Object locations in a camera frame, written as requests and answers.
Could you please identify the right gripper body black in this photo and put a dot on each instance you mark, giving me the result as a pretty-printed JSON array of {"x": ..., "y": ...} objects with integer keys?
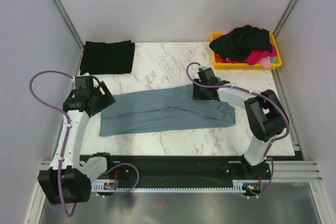
[{"x": 199, "y": 92}]

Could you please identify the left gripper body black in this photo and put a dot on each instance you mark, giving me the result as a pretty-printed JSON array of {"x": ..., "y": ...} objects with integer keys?
[{"x": 101, "y": 101}]

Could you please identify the blue-grey t shirt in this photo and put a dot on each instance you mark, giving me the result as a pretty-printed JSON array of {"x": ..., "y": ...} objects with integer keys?
[{"x": 163, "y": 110}]

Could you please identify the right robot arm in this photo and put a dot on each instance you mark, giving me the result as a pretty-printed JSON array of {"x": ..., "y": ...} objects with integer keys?
[{"x": 266, "y": 116}]

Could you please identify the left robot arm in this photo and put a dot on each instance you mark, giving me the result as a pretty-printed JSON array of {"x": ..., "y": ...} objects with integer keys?
[{"x": 66, "y": 180}]

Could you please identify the red t shirt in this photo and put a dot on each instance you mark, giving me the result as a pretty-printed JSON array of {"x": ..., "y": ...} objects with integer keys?
[{"x": 219, "y": 59}]

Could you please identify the folded black t shirt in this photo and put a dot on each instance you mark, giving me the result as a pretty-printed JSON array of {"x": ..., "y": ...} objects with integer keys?
[{"x": 107, "y": 58}]

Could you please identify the yellow plastic bin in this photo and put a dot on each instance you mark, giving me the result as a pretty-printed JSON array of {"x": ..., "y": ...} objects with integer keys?
[{"x": 241, "y": 66}]

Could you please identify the crumpled black t shirt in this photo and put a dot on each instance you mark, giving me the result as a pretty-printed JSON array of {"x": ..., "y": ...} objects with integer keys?
[{"x": 238, "y": 44}]

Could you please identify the light pink t shirt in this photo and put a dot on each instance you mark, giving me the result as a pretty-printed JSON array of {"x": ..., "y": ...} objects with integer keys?
[{"x": 265, "y": 62}]

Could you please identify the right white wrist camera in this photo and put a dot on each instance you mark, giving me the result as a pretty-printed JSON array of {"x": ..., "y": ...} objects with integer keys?
[{"x": 202, "y": 68}]

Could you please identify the white slotted cable duct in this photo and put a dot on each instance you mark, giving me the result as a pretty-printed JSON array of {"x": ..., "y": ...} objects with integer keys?
[{"x": 109, "y": 186}]

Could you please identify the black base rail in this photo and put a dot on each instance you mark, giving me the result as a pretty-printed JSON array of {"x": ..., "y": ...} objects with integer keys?
[{"x": 184, "y": 171}]

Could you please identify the aluminium front rail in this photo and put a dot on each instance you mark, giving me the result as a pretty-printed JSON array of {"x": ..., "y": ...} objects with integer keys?
[{"x": 281, "y": 168}]

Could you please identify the left aluminium frame post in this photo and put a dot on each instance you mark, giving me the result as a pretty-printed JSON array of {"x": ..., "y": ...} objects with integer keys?
[{"x": 66, "y": 18}]

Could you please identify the aluminium frame post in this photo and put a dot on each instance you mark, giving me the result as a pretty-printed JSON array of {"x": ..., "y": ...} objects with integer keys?
[
  {"x": 286, "y": 14},
  {"x": 66, "y": 18}
]

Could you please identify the right aluminium frame post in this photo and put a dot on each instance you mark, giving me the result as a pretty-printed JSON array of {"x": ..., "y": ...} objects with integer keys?
[{"x": 286, "y": 14}]

